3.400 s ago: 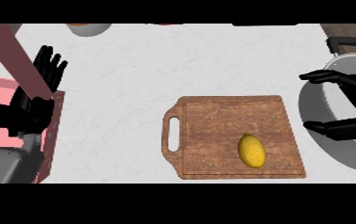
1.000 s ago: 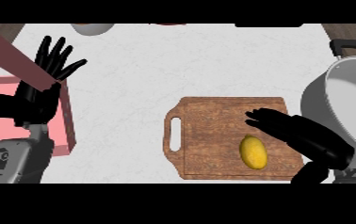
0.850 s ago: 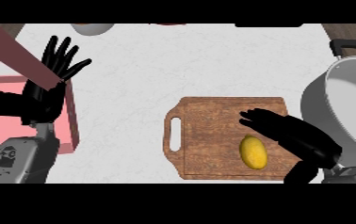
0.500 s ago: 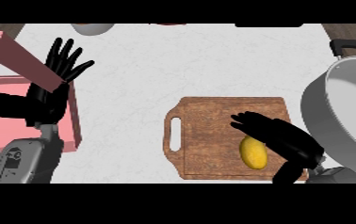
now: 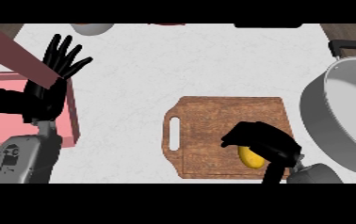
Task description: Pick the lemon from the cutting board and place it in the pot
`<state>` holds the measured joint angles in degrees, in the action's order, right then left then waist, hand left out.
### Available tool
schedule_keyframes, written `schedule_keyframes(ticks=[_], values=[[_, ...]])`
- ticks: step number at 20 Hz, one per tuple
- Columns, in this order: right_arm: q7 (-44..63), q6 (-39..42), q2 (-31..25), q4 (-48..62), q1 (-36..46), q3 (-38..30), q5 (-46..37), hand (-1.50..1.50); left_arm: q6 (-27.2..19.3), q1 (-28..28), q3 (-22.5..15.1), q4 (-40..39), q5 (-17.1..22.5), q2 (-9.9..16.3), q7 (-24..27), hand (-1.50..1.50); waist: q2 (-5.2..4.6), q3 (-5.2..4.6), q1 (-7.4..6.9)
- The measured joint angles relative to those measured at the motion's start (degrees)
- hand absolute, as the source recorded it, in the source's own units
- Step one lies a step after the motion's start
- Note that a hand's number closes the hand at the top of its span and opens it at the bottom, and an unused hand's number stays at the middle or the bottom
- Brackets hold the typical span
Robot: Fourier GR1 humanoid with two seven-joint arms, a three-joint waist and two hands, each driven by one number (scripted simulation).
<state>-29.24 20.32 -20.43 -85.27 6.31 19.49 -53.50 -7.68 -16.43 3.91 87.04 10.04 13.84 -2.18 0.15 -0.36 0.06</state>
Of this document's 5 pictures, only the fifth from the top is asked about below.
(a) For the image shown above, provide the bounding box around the yellow lemon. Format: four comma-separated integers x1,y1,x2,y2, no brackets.
236,145,267,170

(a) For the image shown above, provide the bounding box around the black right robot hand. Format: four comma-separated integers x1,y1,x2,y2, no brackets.
220,120,303,184

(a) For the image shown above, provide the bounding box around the pink open box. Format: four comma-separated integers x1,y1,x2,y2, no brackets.
0,72,83,149

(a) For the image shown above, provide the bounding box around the grey round bowl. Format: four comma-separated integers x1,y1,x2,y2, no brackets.
69,23,115,37

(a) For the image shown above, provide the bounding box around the brown wooden cutting board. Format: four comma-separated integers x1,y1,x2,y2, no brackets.
159,95,298,181

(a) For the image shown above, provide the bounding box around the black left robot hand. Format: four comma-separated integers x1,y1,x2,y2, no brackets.
0,33,94,124

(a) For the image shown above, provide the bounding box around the reddish-brown flat box lid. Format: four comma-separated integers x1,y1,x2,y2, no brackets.
0,31,72,90

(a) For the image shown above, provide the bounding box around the grey metal pot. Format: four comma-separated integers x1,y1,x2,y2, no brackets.
298,39,356,174

